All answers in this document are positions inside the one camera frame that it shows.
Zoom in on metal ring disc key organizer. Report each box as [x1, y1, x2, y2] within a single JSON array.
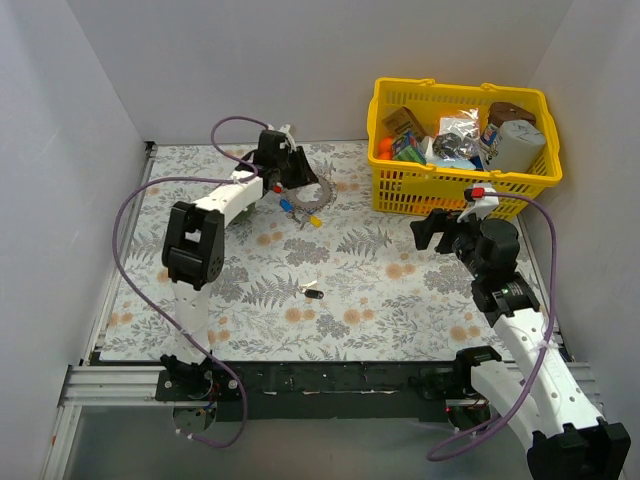
[[286, 177, 336, 212]]

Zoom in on blue key tag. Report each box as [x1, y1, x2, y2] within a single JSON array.
[[279, 198, 294, 213]]

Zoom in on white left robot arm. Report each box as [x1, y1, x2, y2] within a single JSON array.
[[161, 125, 318, 400]]

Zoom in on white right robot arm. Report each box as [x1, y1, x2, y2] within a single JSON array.
[[410, 209, 631, 479]]

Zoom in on yellow plastic basket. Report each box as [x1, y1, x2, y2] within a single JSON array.
[[367, 77, 563, 216]]

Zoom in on green blue small box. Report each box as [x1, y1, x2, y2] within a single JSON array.
[[391, 131, 426, 165]]

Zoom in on orange balls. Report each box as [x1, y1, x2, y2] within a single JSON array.
[[377, 137, 394, 160]]

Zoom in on clear plastic bag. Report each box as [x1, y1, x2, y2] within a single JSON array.
[[432, 108, 480, 161]]

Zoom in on floral patterned mat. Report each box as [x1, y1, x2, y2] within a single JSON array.
[[99, 141, 562, 363]]

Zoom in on white cylindrical container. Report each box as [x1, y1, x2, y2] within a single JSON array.
[[485, 120, 546, 173]]

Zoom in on brown cardboard box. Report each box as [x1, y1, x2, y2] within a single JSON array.
[[382, 106, 427, 141]]

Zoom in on black tag key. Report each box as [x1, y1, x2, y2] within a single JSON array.
[[298, 280, 324, 300]]

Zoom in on brown round object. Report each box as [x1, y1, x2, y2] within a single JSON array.
[[487, 102, 536, 128]]

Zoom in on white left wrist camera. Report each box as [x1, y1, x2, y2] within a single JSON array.
[[269, 124, 297, 151]]

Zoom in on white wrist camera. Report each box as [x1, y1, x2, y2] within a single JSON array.
[[457, 183, 499, 223], [269, 124, 297, 151]]

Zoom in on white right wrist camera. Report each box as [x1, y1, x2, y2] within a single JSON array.
[[457, 183, 499, 223]]

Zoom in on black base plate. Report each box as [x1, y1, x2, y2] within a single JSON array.
[[155, 357, 490, 427]]

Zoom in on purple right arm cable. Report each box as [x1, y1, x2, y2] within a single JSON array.
[[427, 192, 559, 462]]

